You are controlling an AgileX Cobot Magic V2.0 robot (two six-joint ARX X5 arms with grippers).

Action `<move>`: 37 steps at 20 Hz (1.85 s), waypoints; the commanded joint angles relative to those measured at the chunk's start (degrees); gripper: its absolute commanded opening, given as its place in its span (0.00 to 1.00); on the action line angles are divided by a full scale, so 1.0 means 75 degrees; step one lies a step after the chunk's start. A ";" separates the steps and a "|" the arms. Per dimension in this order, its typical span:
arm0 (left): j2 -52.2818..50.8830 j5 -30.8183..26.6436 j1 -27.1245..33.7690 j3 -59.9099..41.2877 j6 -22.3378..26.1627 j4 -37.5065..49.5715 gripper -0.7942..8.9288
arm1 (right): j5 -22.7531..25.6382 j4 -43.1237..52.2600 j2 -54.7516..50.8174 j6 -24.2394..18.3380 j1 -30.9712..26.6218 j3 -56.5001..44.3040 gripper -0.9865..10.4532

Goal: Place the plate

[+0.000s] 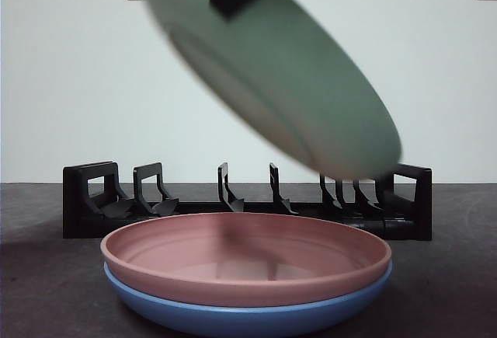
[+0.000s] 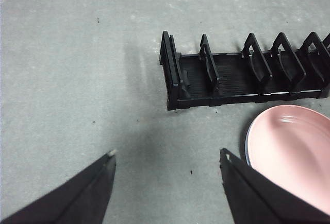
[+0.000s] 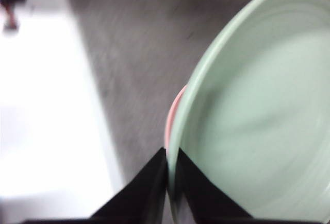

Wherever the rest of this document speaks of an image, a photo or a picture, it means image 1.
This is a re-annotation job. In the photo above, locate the green round plate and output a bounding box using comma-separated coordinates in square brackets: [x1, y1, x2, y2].
[139, 0, 405, 179]

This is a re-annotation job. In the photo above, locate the pink round plate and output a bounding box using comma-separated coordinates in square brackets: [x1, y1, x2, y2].
[99, 212, 392, 308]

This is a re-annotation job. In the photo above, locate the blue round plate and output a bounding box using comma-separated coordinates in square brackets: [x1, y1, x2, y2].
[103, 260, 394, 338]

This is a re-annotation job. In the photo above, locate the black plastic dish rack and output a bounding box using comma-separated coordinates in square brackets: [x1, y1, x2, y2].
[61, 161, 433, 242]

